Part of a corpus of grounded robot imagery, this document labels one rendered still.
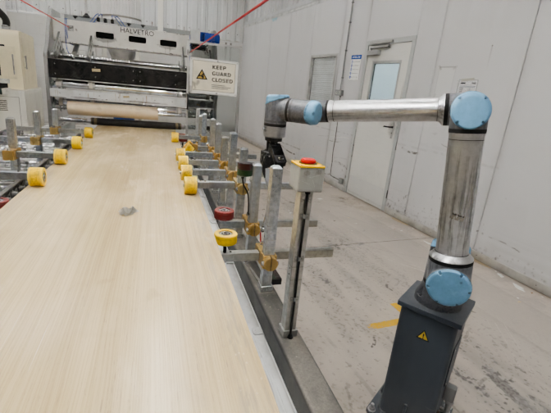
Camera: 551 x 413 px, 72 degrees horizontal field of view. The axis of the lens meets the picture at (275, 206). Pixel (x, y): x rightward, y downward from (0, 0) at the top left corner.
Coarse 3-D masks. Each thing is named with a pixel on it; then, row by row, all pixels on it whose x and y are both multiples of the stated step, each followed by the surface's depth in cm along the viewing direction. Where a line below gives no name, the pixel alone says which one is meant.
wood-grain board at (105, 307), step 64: (64, 192) 159; (128, 192) 167; (0, 256) 101; (64, 256) 105; (128, 256) 108; (192, 256) 112; (0, 320) 76; (64, 320) 78; (128, 320) 80; (192, 320) 82; (0, 384) 61; (64, 384) 63; (128, 384) 64; (192, 384) 65; (256, 384) 67
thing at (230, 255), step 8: (280, 248) 141; (288, 248) 141; (312, 248) 144; (320, 248) 144; (328, 248) 145; (224, 256) 132; (232, 256) 133; (240, 256) 134; (248, 256) 135; (256, 256) 136; (280, 256) 139; (288, 256) 139; (312, 256) 143; (320, 256) 144; (328, 256) 145
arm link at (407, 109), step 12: (444, 96) 136; (456, 96) 133; (324, 108) 153; (336, 108) 151; (348, 108) 149; (360, 108) 147; (372, 108) 146; (384, 108) 144; (396, 108) 142; (408, 108) 141; (420, 108) 139; (432, 108) 138; (444, 108) 135; (324, 120) 156; (336, 120) 154; (348, 120) 152; (360, 120) 151; (372, 120) 149; (384, 120) 147; (396, 120) 146; (408, 120) 144; (420, 120) 143; (432, 120) 141; (444, 120) 137
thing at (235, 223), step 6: (222, 222) 154; (228, 222) 155; (234, 222) 156; (240, 222) 157; (282, 222) 163; (288, 222) 163; (312, 222) 167; (222, 228) 155; (228, 228) 156; (234, 228) 157
